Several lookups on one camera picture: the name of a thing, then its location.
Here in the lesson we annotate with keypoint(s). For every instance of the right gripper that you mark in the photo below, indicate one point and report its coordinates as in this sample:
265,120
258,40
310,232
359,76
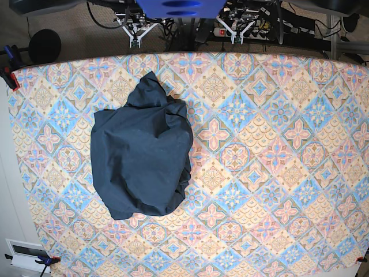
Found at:
135,24

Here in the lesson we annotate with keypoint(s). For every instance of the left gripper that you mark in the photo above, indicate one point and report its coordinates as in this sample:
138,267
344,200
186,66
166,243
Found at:
239,20

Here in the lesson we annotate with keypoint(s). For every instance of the dark navy t-shirt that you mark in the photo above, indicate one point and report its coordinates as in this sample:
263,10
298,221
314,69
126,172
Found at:
140,153

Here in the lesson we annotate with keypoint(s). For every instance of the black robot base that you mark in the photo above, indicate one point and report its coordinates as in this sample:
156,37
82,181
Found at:
334,7
28,8

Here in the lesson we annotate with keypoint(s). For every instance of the white power strip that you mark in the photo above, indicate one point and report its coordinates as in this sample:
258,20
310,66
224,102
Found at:
254,33

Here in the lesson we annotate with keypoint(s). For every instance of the black round stool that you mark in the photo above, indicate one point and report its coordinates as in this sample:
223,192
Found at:
44,47

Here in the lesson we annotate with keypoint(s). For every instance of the patterned colourful tablecloth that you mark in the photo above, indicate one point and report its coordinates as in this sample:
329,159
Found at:
279,166

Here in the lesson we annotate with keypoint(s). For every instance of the blue orange clamp lower left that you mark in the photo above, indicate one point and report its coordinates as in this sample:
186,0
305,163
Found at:
43,261

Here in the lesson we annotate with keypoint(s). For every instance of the orange clamp lower right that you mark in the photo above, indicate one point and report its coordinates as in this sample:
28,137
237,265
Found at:
361,260

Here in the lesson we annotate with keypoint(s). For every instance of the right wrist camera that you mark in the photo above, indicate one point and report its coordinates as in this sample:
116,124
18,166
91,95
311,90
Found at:
135,44

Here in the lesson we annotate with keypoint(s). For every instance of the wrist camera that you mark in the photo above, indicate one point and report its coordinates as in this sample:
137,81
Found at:
237,40
135,44

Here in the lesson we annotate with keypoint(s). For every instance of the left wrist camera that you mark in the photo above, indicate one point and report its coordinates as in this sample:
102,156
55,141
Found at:
237,40

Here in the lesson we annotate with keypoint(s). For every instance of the white wall outlet box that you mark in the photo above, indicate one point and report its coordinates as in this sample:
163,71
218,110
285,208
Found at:
24,255

